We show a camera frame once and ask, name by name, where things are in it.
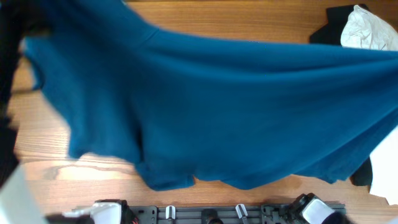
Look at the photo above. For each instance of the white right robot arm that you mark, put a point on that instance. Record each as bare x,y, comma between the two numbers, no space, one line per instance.
310,208

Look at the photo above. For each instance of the white printed t-shirt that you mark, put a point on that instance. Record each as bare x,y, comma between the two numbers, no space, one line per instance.
364,30

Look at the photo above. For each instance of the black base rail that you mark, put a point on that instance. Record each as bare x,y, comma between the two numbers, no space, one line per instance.
238,214

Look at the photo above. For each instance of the dark blue t-shirt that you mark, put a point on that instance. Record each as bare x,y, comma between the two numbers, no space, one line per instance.
181,107

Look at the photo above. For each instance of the black t-shirt right pile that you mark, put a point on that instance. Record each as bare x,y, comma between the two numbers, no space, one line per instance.
330,34

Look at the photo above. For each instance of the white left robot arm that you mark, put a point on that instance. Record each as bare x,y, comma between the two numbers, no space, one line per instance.
18,20

